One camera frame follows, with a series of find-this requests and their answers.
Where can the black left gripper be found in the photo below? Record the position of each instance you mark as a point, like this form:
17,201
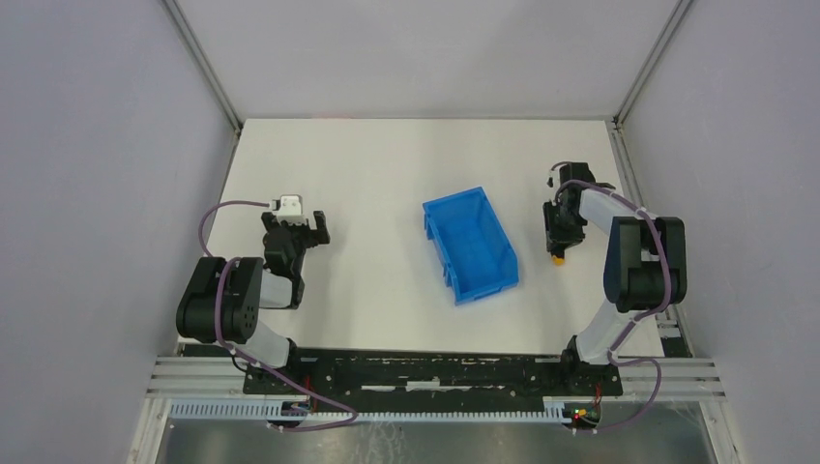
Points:
305,232

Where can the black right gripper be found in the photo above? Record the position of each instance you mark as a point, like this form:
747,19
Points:
554,229

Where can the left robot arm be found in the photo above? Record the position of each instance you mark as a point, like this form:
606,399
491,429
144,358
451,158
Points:
228,302

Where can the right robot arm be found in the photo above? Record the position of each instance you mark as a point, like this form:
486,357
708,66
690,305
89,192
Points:
645,265

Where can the blue plastic bin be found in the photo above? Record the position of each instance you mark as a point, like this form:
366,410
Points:
477,258

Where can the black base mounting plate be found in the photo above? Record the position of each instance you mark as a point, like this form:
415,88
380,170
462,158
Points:
433,382

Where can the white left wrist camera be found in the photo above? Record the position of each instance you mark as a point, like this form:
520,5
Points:
288,209

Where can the aluminium front frame rail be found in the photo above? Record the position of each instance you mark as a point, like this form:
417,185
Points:
682,380

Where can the left aluminium corner post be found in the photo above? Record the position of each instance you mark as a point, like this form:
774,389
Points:
199,57

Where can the aluminium corner post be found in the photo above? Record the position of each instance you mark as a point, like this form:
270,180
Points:
199,57
661,43

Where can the right aluminium corner post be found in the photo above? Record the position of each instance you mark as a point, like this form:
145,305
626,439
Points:
661,43

